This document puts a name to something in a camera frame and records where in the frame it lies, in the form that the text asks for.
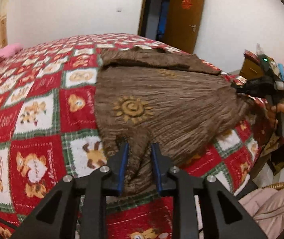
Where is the brown wooden cabinet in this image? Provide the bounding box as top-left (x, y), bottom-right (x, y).
top-left (239, 54), bottom-right (284, 100)

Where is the dark wooden door frame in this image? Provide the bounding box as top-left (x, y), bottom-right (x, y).
top-left (138, 0), bottom-right (162, 39)

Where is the metal door handle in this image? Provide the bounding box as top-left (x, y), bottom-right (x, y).
top-left (190, 24), bottom-right (197, 32)

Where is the red double happiness sticker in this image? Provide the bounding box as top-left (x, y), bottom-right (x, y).
top-left (181, 0), bottom-right (193, 10)

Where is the wicker basket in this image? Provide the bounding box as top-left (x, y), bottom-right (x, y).
top-left (264, 182), bottom-right (284, 190)

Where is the brown wooden door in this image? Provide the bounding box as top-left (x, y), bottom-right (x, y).
top-left (162, 0), bottom-right (205, 54)

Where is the pink padded jacket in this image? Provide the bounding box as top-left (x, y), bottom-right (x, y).
top-left (239, 187), bottom-right (284, 238)

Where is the brown knitted sweater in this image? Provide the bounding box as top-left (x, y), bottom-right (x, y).
top-left (94, 47), bottom-right (251, 195)

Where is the red patchwork bear bedspread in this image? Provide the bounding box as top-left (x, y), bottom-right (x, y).
top-left (0, 33), bottom-right (271, 238)

